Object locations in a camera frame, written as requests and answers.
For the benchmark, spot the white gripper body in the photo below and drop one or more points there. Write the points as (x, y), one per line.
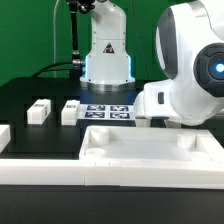
(153, 103)

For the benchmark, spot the white desk top tray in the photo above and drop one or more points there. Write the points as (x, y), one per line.
(145, 144)

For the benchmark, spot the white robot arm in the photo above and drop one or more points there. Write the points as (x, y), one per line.
(189, 42)

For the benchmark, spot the fiducial marker sheet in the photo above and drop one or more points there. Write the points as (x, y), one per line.
(105, 112)

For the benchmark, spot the white left fence piece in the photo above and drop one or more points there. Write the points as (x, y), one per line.
(5, 136)

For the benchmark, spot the white front fence wall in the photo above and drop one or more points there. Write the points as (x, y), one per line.
(121, 173)

